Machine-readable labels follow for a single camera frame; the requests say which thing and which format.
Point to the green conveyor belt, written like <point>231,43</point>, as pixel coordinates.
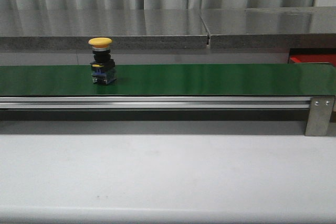
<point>301,79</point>

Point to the right grey stone slab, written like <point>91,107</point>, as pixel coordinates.
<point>270,28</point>

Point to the red plastic tray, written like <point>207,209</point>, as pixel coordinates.
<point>319,58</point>

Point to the grey stone counter slab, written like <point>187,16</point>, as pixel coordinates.
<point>129,29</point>

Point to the steel conveyor support bracket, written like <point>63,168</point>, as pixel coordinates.
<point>319,116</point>

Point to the aluminium conveyor frame rail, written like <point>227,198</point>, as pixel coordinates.
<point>160,102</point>

